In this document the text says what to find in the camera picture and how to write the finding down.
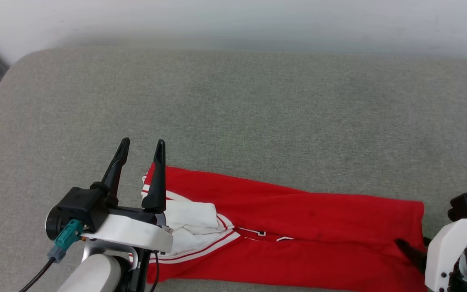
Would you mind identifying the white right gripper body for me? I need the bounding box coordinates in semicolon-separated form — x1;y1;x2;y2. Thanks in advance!
424;218;467;292

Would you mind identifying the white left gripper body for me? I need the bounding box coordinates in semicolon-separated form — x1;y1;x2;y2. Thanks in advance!
45;205;174;254

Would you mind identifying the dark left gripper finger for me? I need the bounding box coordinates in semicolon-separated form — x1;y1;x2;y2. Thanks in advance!
141;139;167;213
91;137;131;207

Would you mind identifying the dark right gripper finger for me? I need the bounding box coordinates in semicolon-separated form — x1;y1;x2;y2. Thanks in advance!
394;238;428;273

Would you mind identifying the red garment with white stripes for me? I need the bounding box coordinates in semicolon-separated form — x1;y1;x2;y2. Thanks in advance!
128;162;431;292

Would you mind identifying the thin black cable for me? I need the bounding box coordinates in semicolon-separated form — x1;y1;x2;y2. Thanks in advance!
149;251;161;292

